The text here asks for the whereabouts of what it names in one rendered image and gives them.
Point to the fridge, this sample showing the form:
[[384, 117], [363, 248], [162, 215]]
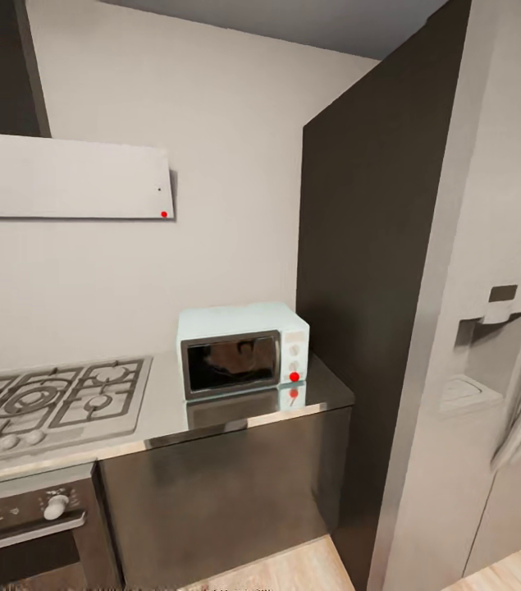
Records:
[[409, 276]]

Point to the microwave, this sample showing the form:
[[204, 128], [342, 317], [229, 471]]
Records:
[[240, 347]]

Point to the range hood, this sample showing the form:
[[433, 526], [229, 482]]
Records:
[[45, 177]]

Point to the burner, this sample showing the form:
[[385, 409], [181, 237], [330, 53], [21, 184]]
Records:
[[59, 406]]

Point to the oven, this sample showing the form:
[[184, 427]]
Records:
[[56, 532]]

